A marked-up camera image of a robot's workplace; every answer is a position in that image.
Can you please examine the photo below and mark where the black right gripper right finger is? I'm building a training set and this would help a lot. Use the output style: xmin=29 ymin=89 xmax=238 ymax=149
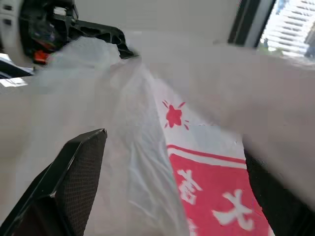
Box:
xmin=245 ymin=155 xmax=315 ymax=236

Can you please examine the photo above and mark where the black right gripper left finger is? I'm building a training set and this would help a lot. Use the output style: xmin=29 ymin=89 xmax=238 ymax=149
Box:
xmin=0 ymin=128 xmax=108 ymax=236

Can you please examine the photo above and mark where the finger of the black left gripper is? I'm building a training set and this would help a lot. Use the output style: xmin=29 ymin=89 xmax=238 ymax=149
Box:
xmin=53 ymin=13 xmax=140 ymax=60

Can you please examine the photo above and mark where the white plastic bag red print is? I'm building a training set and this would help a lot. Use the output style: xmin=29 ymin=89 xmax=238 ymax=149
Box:
xmin=33 ymin=36 xmax=276 ymax=236

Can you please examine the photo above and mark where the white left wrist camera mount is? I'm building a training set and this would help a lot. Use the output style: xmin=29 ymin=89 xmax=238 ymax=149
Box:
xmin=0 ymin=0 xmax=25 ymax=54

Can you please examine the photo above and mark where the black window frame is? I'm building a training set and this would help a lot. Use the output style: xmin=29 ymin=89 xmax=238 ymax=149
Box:
xmin=227 ymin=0 xmax=277 ymax=48

